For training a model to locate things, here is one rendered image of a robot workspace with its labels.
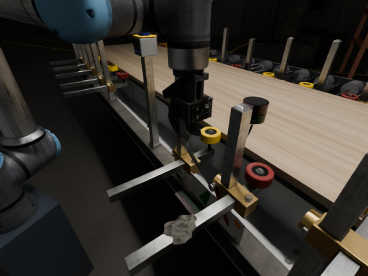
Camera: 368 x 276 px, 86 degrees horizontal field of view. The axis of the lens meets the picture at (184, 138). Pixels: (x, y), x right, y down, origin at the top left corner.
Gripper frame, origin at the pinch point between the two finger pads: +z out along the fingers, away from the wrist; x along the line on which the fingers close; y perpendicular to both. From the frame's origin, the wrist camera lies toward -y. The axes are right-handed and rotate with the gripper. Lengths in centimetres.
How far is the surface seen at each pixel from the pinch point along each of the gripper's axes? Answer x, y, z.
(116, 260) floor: -28, -35, 99
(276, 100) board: 68, -14, 9
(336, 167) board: 37.3, 27.8, 9.6
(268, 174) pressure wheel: 16.6, 18.7, 8.8
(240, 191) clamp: 8.1, 16.6, 12.4
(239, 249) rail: 4.4, 22.7, 29.4
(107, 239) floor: -29, -51, 98
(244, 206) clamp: 5.4, 20.5, 12.6
